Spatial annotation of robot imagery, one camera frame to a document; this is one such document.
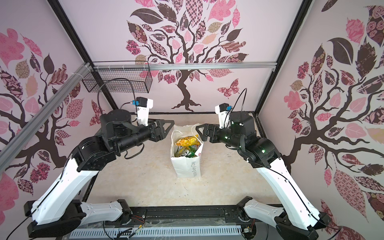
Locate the right camera cable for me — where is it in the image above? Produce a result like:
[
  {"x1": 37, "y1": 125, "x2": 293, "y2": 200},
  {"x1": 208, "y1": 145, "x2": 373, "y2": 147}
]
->
[{"x1": 225, "y1": 87, "x2": 248, "y2": 127}]

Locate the white paper bag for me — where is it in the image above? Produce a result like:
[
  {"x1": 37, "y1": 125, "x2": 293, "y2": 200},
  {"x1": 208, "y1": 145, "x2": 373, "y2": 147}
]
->
[{"x1": 171, "y1": 124, "x2": 204, "y2": 178}]

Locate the black wire basket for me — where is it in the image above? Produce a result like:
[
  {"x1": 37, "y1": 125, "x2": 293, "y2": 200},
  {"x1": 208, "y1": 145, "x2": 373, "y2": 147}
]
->
[{"x1": 82, "y1": 60, "x2": 153, "y2": 94}]

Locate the camera cable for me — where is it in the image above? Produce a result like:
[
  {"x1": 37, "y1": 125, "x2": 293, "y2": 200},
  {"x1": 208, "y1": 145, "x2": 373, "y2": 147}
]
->
[
  {"x1": 96, "y1": 77, "x2": 142, "y2": 160},
  {"x1": 225, "y1": 87, "x2": 248, "y2": 127}
]

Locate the yellow chip bag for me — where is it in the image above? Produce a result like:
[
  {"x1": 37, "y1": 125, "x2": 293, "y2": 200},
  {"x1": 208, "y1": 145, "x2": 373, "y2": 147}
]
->
[{"x1": 175, "y1": 135, "x2": 201, "y2": 147}]

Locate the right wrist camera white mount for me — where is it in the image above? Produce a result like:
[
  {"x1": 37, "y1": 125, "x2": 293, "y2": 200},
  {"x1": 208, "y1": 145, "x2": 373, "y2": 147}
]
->
[{"x1": 215, "y1": 103, "x2": 232, "y2": 129}]

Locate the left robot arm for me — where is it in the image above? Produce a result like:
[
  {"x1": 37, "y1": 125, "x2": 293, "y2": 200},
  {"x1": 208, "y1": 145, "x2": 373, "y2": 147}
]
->
[{"x1": 24, "y1": 109, "x2": 175, "y2": 238}]

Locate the white slotted cable duct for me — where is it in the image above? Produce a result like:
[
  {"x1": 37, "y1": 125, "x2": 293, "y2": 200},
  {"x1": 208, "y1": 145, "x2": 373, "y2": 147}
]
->
[{"x1": 67, "y1": 226, "x2": 243, "y2": 240}]

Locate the aluminium rail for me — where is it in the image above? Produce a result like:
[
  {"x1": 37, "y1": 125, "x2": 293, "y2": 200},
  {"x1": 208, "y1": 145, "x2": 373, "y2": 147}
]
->
[
  {"x1": 1, "y1": 63, "x2": 92, "y2": 172},
  {"x1": 93, "y1": 62, "x2": 277, "y2": 71}
]

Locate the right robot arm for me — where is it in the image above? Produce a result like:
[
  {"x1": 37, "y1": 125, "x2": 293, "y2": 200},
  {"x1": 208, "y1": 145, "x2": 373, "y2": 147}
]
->
[{"x1": 196, "y1": 112, "x2": 331, "y2": 240}]

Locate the aluminium rail back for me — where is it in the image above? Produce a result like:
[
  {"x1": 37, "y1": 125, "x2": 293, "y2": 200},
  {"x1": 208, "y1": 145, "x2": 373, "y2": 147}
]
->
[{"x1": 93, "y1": 62, "x2": 277, "y2": 71}]

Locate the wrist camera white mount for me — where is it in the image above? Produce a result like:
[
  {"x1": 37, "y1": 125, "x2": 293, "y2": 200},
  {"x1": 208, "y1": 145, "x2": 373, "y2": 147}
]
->
[
  {"x1": 135, "y1": 97, "x2": 154, "y2": 127},
  {"x1": 215, "y1": 103, "x2": 232, "y2": 129}
]

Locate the left camera cable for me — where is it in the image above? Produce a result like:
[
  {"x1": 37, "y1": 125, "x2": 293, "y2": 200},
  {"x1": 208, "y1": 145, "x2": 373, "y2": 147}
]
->
[{"x1": 96, "y1": 77, "x2": 142, "y2": 160}]

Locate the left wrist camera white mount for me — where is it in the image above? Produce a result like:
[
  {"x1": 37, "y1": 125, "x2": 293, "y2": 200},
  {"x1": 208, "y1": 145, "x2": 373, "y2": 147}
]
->
[{"x1": 135, "y1": 97, "x2": 154, "y2": 127}]

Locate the aluminium rail left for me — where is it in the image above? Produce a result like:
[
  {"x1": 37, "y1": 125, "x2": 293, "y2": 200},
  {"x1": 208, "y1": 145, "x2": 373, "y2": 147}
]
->
[{"x1": 1, "y1": 63, "x2": 92, "y2": 172}]

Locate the colourful snack bag in bag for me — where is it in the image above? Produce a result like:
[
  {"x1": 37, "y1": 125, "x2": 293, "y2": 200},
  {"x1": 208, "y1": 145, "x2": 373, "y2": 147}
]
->
[{"x1": 175, "y1": 145, "x2": 200, "y2": 158}]

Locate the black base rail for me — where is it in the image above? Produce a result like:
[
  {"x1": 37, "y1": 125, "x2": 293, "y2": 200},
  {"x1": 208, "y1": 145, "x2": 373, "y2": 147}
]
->
[{"x1": 64, "y1": 203, "x2": 301, "y2": 240}]

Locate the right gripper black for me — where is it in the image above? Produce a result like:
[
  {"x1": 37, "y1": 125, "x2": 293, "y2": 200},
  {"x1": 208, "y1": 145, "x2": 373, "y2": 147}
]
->
[{"x1": 195, "y1": 123, "x2": 243, "y2": 151}]

